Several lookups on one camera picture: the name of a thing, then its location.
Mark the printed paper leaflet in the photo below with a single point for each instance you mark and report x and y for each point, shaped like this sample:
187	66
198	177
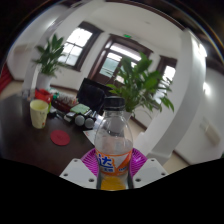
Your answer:
89	136

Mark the green exit sign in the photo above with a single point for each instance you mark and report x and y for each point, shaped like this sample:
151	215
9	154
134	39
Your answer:
127	35

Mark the white wall radiator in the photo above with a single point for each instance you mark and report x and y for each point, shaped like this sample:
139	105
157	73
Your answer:
210	132

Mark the clear orange soda bottle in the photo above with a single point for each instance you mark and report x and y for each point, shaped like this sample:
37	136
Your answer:
113	146

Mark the wide dark-framed window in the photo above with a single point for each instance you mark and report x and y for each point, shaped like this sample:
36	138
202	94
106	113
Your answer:
78	45

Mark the red carpeted stairs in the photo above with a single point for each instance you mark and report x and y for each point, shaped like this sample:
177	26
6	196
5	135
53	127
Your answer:
5	78

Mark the narrow dark-framed window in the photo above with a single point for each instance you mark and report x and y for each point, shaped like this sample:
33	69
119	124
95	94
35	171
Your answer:
168	71

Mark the large potted green plant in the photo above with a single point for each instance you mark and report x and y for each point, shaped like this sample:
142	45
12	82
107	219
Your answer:
140	80

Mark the flat round red coaster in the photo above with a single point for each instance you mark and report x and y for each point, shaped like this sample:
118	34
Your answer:
60	138

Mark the dark wooden double door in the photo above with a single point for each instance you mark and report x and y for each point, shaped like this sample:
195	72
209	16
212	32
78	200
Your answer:
110	63

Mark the small potted green plant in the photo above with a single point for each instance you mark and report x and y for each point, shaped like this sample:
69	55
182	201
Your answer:
43	81

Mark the pale yellow cup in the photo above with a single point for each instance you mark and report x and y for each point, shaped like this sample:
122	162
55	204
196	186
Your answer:
39	115

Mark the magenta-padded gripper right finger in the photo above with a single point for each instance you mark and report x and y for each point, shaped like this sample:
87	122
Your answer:
150	171

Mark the green packet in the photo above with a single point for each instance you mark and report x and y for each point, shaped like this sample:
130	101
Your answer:
80	108

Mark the red box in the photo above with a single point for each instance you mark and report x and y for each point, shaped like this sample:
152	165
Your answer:
43	95

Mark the black chair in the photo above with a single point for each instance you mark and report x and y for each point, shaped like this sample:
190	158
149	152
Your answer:
91	95

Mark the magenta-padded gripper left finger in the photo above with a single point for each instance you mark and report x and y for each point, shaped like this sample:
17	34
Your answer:
76	173

